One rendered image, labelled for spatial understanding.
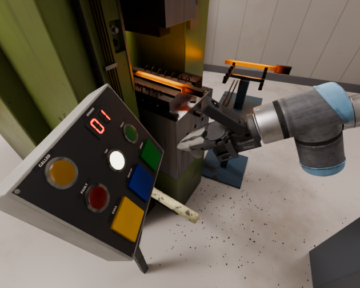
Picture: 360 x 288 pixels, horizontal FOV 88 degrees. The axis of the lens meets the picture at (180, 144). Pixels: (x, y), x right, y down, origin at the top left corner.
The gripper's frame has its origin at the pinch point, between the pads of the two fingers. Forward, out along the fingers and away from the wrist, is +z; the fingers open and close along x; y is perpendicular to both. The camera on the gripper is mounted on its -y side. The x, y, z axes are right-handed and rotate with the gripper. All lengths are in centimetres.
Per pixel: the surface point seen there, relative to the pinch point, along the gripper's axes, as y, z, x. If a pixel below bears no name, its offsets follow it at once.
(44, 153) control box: -21.4, 11.1, -18.9
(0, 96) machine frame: -36, 72, 22
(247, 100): 53, -14, 96
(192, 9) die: -22, -10, 52
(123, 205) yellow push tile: -2.6, 10.3, -18.5
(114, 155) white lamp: -10.0, 10.6, -9.7
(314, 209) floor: 144, -35, 50
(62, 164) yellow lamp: -18.2, 10.7, -19.0
